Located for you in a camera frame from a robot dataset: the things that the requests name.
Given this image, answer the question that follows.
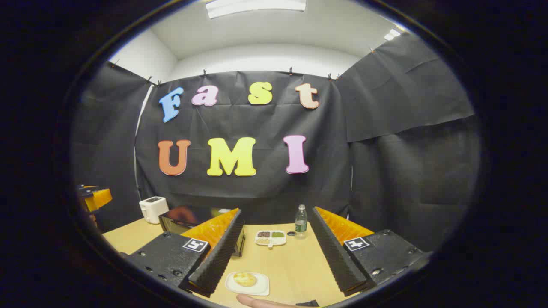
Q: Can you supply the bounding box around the black electric oven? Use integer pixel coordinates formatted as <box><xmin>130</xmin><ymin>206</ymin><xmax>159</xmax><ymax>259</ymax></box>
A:
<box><xmin>158</xmin><ymin>205</ymin><xmax>247</xmax><ymax>258</ymax></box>

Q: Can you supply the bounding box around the white square plate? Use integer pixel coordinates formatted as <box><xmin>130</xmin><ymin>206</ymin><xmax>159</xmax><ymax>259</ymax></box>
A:
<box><xmin>225</xmin><ymin>271</ymin><xmax>271</xmax><ymax>297</ymax></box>

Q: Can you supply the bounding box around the round bread bun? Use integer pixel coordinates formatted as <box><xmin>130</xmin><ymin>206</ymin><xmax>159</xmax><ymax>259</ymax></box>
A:
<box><xmin>233</xmin><ymin>272</ymin><xmax>258</xmax><ymax>288</ymax></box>

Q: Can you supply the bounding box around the white toaster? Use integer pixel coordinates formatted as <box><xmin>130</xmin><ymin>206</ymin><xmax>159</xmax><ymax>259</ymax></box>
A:
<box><xmin>139</xmin><ymin>196</ymin><xmax>170</xmax><ymax>225</ymax></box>

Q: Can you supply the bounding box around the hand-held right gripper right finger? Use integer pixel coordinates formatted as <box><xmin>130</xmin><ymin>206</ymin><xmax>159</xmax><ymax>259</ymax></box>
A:
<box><xmin>310</xmin><ymin>207</ymin><xmax>431</xmax><ymax>297</ymax></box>

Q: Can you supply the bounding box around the white compartment dish with beans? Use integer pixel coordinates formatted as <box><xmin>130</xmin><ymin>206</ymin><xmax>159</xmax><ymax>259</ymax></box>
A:
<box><xmin>255</xmin><ymin>230</ymin><xmax>287</xmax><ymax>249</ymax></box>

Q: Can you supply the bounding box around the black backdrop cloth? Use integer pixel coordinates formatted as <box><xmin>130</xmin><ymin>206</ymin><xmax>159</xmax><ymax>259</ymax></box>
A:
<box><xmin>71</xmin><ymin>31</ymin><xmax>482</xmax><ymax>254</ymax></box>

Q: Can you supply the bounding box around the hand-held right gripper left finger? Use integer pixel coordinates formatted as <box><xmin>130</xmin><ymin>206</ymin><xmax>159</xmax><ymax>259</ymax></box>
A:
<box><xmin>128</xmin><ymin>208</ymin><xmax>246</xmax><ymax>298</ymax></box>

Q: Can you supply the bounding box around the clear plastic water bottle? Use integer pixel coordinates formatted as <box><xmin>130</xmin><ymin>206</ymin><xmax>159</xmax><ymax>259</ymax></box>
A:
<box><xmin>295</xmin><ymin>204</ymin><xmax>308</xmax><ymax>240</ymax></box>

